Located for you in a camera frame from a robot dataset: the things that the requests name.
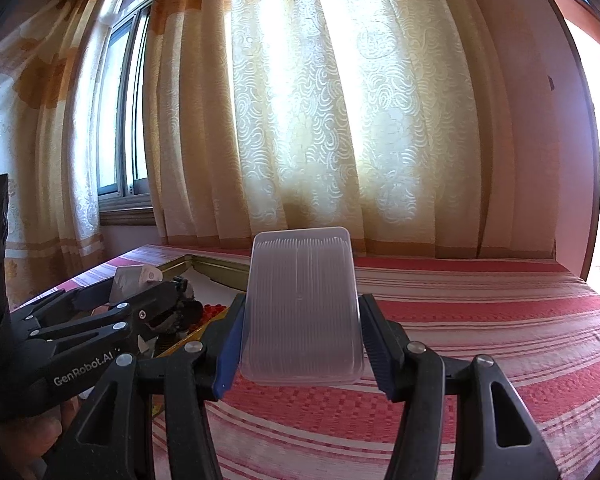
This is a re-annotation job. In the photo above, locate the sliding glass window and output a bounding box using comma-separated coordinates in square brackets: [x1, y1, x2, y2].
[96, 5, 154, 211]

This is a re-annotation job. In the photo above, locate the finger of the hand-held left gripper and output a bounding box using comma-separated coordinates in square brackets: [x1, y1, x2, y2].
[10, 275, 191, 328]
[27, 296, 183, 353]

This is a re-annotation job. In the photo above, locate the white lace curtain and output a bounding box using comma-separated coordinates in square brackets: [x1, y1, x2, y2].
[0, 0, 148, 311]

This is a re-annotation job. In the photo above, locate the cream patterned curtain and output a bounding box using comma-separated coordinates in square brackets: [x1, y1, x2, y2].
[142, 0, 556, 261]

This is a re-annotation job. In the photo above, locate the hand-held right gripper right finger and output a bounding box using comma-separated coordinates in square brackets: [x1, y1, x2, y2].
[358, 294, 563, 480]

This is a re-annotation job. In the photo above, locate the person's left hand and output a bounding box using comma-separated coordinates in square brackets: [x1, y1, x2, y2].
[0, 394, 82, 467]

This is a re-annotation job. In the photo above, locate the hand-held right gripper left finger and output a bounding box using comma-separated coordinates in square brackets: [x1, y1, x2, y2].
[42, 292, 247, 480]

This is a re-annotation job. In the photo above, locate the gold metal tin box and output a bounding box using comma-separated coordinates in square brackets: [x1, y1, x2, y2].
[145, 254, 253, 361]

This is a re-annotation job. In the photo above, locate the red toy building block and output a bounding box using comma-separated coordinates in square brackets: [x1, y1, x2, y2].
[199, 304, 227, 331]

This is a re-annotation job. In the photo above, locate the clear plastic box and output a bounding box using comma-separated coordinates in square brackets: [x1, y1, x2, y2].
[238, 226, 366, 387]

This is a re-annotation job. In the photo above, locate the white cardboard box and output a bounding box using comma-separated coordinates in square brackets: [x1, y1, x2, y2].
[111, 265, 164, 304]

